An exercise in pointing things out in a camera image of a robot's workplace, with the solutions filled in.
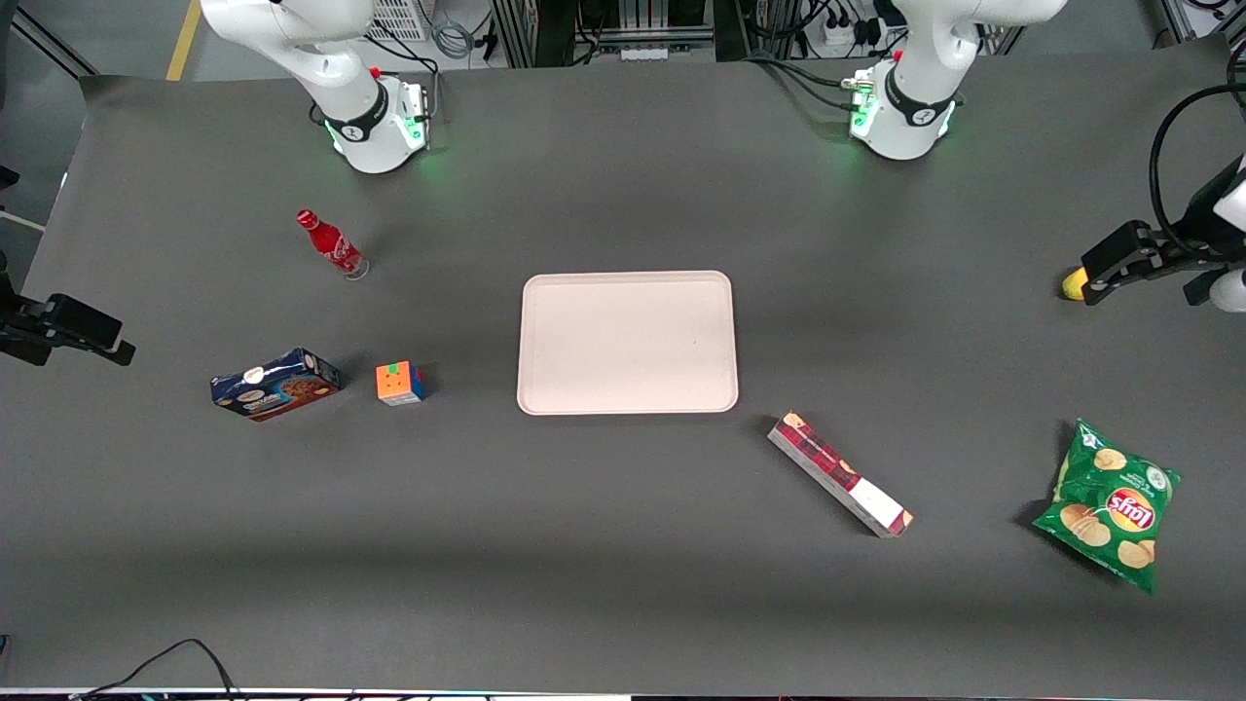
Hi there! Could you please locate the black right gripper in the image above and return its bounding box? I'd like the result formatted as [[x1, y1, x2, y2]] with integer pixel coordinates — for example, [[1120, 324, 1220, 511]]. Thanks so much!
[[0, 292, 136, 367]]

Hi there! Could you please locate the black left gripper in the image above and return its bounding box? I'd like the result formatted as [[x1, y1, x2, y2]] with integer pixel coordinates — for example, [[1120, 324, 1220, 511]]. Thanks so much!
[[1081, 221, 1210, 307]]

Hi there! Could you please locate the red cookie box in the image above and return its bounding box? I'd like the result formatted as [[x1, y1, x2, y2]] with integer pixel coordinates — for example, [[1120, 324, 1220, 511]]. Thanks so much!
[[767, 412, 915, 538]]

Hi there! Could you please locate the blue cookie box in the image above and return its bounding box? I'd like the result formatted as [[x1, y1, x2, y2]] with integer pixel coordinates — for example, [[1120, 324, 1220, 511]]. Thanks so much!
[[210, 348, 342, 423]]

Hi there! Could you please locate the white perforated box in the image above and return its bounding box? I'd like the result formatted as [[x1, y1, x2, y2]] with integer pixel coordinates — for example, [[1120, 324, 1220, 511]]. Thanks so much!
[[368, 0, 431, 42]]

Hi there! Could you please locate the beige plastic tray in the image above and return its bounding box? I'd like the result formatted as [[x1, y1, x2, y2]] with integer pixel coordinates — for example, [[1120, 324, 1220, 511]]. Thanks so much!
[[516, 271, 740, 417]]

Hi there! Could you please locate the green chips bag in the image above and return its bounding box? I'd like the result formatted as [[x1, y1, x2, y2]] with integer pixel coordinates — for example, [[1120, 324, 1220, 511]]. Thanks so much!
[[1032, 419, 1183, 595]]

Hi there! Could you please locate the red soda bottle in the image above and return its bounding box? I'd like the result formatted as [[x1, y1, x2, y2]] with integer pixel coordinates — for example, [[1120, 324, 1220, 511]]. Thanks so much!
[[296, 208, 371, 281]]

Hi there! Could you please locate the colourful puzzle cube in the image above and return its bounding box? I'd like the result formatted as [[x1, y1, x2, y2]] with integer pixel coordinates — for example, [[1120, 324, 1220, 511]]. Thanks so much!
[[376, 361, 427, 407]]

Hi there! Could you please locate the white power strip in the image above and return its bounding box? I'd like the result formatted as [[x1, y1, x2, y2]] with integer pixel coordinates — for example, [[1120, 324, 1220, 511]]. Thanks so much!
[[821, 8, 885, 52]]

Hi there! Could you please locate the dark grey table mat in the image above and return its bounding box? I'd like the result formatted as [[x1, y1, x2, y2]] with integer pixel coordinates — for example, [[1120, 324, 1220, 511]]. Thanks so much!
[[0, 37, 1246, 698]]

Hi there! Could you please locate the aluminium equipment rack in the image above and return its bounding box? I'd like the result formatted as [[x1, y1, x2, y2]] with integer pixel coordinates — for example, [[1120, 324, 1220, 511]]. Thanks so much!
[[490, 0, 719, 67]]

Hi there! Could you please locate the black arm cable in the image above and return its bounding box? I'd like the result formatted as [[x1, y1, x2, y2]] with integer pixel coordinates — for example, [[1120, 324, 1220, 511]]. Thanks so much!
[[1148, 82, 1246, 256]]

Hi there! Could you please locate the thin black table cable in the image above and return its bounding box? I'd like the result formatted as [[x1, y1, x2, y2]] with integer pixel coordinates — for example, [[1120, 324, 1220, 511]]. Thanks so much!
[[70, 638, 240, 701]]

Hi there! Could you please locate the coiled grey cable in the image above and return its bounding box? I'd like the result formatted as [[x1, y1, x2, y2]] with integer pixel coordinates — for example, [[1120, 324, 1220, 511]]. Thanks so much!
[[431, 18, 475, 61]]

